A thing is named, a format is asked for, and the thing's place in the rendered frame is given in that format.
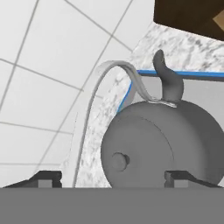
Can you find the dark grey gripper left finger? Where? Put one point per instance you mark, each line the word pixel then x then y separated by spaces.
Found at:
pixel 49 176

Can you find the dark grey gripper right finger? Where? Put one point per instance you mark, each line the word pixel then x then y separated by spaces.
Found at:
pixel 178 176

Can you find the grey kettle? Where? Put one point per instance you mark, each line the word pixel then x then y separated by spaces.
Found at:
pixel 163 140

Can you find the grey tray with blue rim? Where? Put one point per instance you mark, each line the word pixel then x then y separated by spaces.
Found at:
pixel 201 87

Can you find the dark brown wooden cabinet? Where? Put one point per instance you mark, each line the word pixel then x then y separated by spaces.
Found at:
pixel 186 14

